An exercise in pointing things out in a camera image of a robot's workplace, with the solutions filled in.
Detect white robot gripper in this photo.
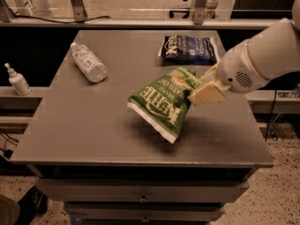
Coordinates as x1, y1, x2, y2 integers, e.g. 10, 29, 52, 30
187, 39, 269, 106

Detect green jalapeno chip bag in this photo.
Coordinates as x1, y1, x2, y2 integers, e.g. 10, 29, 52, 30
127, 67, 202, 143

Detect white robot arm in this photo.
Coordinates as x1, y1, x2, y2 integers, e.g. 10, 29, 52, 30
188, 0, 300, 106

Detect blue chip bag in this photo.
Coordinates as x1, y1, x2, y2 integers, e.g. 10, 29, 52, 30
158, 35, 219, 66

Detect clear plastic water bottle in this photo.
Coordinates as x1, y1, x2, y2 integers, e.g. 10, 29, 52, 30
70, 42, 107, 83

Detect grey drawer cabinet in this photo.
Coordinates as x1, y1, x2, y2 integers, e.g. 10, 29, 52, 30
12, 30, 273, 225

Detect white pump dispenser bottle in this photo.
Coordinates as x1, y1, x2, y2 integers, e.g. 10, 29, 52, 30
5, 63, 31, 96

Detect black shoe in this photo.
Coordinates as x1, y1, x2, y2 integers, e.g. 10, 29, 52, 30
15, 187, 48, 225

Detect black cable on shelf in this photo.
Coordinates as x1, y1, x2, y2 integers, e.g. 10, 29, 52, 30
6, 7, 112, 25

